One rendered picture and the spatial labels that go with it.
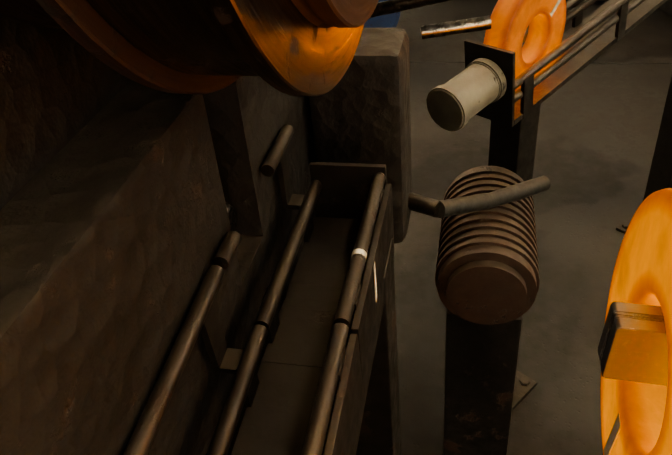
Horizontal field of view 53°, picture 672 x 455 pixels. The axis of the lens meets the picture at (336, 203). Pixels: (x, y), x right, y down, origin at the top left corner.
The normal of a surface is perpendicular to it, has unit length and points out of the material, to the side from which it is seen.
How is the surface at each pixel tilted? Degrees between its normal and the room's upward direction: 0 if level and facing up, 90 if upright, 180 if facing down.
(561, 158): 1
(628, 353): 90
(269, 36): 90
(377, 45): 0
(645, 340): 90
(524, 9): 90
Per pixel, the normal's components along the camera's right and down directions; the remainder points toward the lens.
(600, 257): -0.08, -0.81
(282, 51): 0.98, 0.05
